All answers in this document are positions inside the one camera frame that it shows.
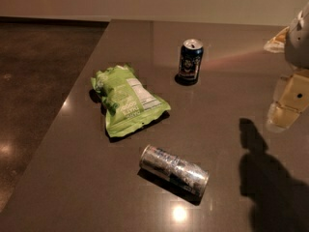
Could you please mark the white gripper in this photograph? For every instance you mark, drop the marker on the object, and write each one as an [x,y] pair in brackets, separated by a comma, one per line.
[297,43]

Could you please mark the silver redbull can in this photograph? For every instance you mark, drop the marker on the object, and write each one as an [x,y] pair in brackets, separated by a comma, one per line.
[180,172]

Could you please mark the dark blue soda can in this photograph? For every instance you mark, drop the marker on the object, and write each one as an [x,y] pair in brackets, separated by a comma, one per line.
[191,56]

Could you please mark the green chip bag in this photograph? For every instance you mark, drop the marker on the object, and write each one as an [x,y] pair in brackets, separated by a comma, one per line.
[129,105]

